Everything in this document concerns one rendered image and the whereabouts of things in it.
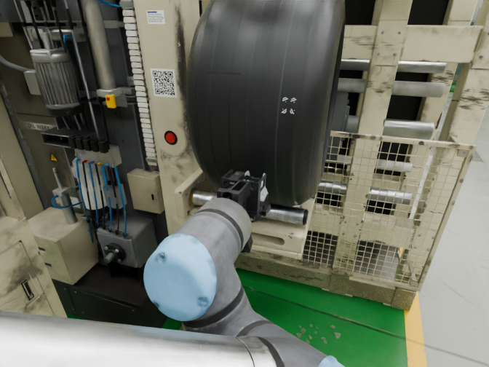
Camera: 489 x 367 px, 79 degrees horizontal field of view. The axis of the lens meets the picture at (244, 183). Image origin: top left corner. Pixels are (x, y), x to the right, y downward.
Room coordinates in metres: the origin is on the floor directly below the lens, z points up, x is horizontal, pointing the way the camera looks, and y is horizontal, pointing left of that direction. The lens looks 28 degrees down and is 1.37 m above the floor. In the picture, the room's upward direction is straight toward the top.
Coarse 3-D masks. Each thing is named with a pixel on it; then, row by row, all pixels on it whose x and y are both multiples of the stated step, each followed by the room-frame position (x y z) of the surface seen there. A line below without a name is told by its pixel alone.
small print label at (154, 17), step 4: (148, 12) 0.87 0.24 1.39; (152, 12) 0.86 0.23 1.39; (156, 12) 0.86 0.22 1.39; (160, 12) 0.86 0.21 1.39; (148, 16) 0.87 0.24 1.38; (152, 16) 0.86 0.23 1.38; (156, 16) 0.86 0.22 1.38; (160, 16) 0.86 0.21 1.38; (148, 20) 0.87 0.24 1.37; (152, 20) 0.87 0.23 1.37; (156, 20) 0.86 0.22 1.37; (160, 20) 0.86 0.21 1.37
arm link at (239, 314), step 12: (240, 288) 0.28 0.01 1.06; (240, 300) 0.26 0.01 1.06; (228, 312) 0.24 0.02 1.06; (240, 312) 0.25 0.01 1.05; (252, 312) 0.26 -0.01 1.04; (192, 324) 0.24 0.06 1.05; (204, 324) 0.23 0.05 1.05; (216, 324) 0.23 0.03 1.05; (228, 324) 0.24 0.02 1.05; (240, 324) 0.23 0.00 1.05
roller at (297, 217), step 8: (192, 192) 0.77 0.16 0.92; (200, 192) 0.77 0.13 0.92; (208, 192) 0.77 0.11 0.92; (192, 200) 0.76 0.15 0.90; (200, 200) 0.75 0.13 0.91; (208, 200) 0.74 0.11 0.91; (272, 208) 0.69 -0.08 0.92; (280, 208) 0.69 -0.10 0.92; (288, 208) 0.68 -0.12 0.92; (296, 208) 0.68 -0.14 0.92; (264, 216) 0.69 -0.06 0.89; (272, 216) 0.68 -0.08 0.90; (280, 216) 0.67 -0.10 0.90; (288, 216) 0.67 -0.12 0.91; (296, 216) 0.66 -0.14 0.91; (304, 216) 0.66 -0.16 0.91; (304, 224) 0.66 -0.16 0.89
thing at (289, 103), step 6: (282, 96) 0.56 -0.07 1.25; (288, 96) 0.55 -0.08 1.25; (294, 96) 0.55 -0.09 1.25; (282, 102) 0.55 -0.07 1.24; (288, 102) 0.55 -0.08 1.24; (294, 102) 0.55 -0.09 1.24; (282, 108) 0.55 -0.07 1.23; (288, 108) 0.55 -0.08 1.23; (294, 108) 0.55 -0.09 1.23; (282, 114) 0.55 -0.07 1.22; (288, 114) 0.55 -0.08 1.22; (294, 114) 0.55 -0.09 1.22
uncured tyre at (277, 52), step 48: (240, 0) 0.69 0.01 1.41; (288, 0) 0.66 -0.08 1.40; (336, 0) 0.69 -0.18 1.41; (192, 48) 0.69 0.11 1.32; (240, 48) 0.62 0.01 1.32; (288, 48) 0.59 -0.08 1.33; (336, 48) 0.65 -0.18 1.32; (192, 96) 0.63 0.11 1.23; (240, 96) 0.58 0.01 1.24; (192, 144) 0.66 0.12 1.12; (240, 144) 0.58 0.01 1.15; (288, 144) 0.55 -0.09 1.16; (288, 192) 0.59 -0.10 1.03
